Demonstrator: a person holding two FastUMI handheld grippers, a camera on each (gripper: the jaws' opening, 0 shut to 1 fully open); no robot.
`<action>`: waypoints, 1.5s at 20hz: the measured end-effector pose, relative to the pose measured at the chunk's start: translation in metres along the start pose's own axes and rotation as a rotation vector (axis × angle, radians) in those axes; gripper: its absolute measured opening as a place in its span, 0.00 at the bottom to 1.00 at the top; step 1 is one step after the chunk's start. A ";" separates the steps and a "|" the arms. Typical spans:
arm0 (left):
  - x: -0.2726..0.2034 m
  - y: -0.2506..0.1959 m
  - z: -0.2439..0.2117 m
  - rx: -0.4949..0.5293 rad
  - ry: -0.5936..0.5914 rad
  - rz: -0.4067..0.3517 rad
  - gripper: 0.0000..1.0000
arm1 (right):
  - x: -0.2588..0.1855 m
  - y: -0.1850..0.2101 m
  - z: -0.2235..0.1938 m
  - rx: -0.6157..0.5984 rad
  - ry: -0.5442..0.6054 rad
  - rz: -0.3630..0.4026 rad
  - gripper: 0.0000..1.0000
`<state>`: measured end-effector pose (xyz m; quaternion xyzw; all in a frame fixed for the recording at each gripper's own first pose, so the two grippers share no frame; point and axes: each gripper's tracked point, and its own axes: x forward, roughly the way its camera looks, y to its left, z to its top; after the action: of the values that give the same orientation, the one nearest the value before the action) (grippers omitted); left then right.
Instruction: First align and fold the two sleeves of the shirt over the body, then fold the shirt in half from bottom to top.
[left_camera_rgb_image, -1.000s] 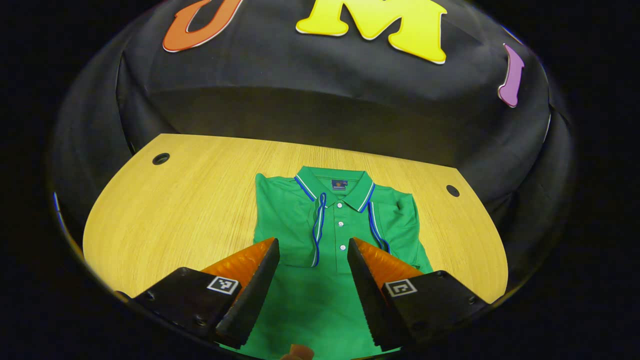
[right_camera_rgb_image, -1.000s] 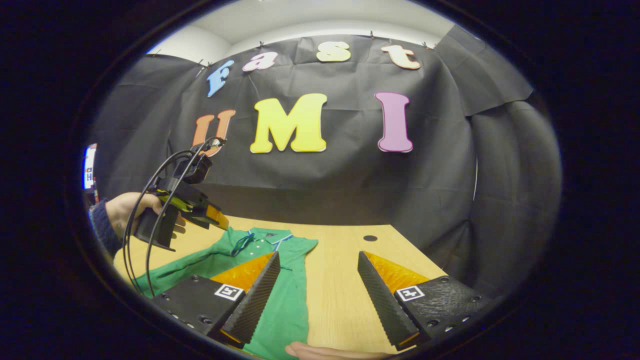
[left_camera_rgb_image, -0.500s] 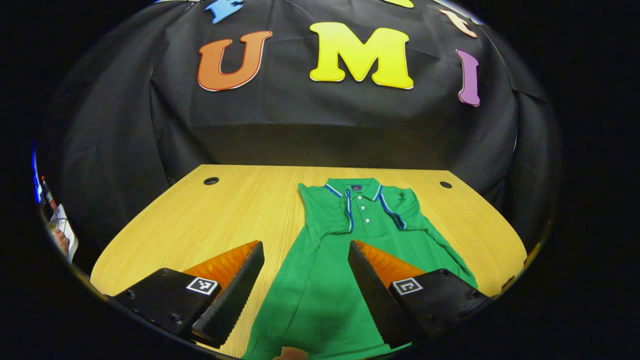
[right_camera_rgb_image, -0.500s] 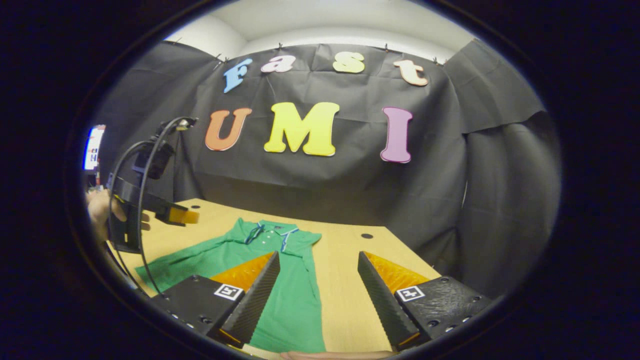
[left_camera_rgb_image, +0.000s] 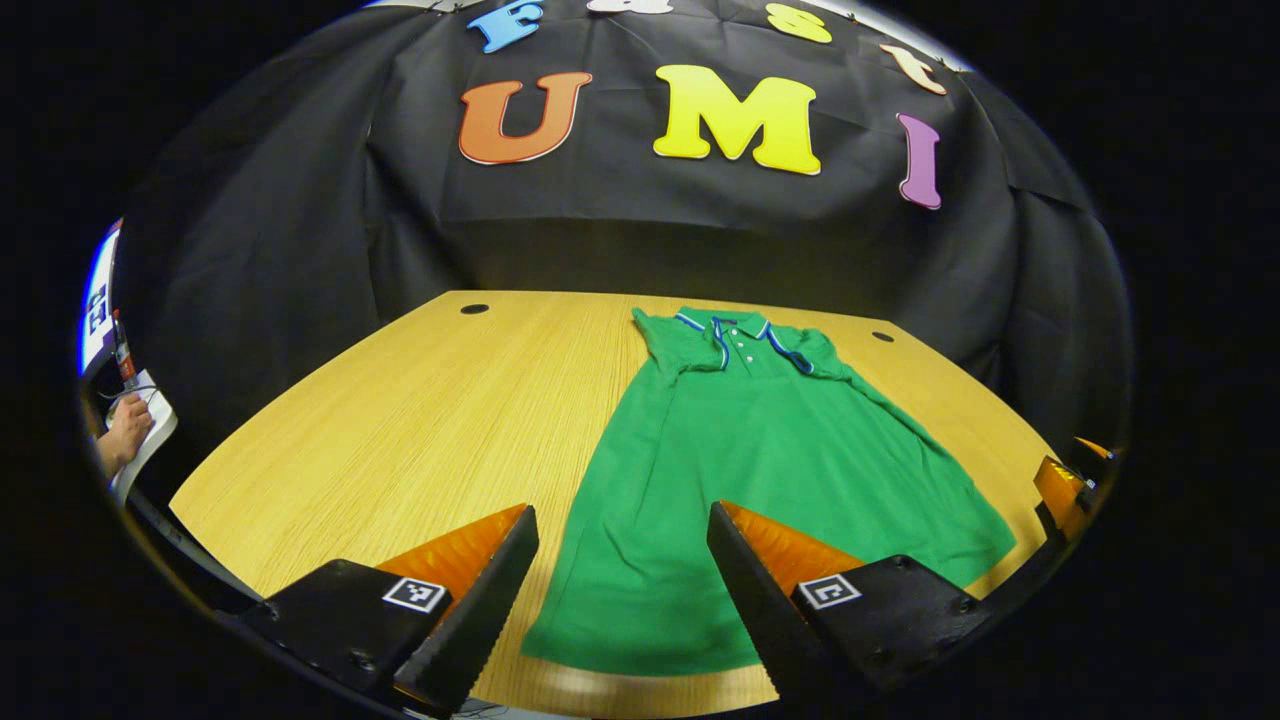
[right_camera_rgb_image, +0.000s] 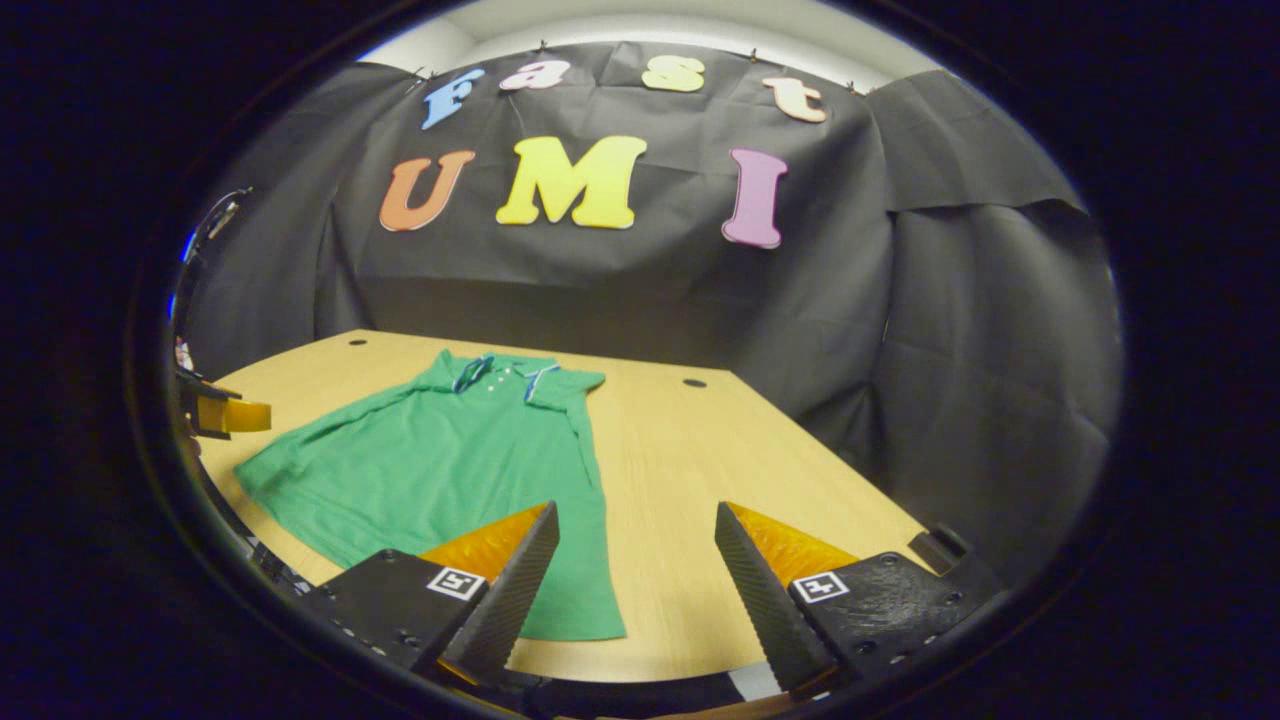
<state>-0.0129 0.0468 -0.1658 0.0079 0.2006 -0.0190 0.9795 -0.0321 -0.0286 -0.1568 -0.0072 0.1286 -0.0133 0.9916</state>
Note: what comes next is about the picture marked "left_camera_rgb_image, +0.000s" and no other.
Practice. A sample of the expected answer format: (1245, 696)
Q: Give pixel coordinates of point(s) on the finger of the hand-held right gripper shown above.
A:
(1095, 450)
(1060, 495)

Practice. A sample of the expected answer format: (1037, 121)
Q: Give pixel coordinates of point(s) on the green T-shirt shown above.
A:
(760, 440)

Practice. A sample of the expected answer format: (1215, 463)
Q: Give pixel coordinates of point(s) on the white flat box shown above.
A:
(158, 440)

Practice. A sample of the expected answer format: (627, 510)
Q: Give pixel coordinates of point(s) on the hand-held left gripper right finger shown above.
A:
(760, 610)

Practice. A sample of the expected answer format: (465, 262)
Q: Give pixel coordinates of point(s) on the black backdrop cloth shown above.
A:
(300, 200)

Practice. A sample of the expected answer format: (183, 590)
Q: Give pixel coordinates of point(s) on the computer monitor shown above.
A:
(98, 310)

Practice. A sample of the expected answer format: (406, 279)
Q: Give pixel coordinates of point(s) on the bottle with red label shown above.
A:
(126, 365)

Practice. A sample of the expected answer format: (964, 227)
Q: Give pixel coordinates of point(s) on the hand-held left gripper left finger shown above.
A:
(480, 620)

